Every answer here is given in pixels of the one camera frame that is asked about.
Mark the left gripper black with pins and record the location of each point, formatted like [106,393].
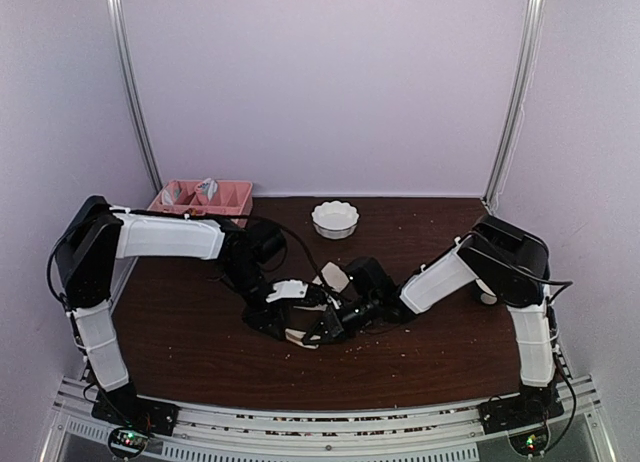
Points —
[257,318]

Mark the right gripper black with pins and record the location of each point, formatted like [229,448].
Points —
[330,322]

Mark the cream sock brown trim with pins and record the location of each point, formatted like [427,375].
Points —
[337,280]

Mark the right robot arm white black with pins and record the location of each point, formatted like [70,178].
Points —
[506,262]

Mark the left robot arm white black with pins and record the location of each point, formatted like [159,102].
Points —
[100,235]

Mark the white fluted bowl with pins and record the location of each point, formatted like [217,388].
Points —
[335,220]

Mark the pink divided organizer tray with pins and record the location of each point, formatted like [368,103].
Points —
[233,198]

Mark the pink packet in tray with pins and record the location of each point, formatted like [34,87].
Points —
[170,194]

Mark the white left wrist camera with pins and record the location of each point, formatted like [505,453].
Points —
[287,289]

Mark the aluminium front rail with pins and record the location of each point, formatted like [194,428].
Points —
[443,432]

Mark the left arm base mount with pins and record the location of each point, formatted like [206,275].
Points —
[137,420]

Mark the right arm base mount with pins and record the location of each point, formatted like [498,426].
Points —
[524,417]

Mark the left aluminium frame post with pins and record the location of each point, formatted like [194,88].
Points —
[117,18]

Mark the aluminium frame post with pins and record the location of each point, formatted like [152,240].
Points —
[527,53]
[117,18]

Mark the right aluminium frame post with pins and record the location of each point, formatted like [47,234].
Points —
[527,53]

